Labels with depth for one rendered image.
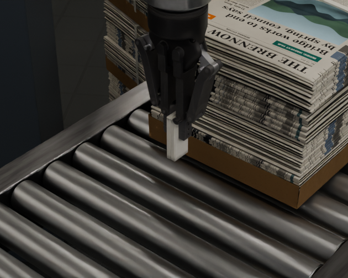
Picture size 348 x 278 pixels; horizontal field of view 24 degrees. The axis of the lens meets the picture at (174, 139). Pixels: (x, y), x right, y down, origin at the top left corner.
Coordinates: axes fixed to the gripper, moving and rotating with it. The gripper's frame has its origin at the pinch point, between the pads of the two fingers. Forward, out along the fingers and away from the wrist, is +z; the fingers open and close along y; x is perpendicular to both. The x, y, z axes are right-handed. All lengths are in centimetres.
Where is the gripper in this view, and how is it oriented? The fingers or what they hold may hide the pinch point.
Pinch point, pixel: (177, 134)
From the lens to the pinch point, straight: 110.2
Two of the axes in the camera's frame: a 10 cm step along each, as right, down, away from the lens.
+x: -6.4, 4.5, -6.3
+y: -7.7, -3.7, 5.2
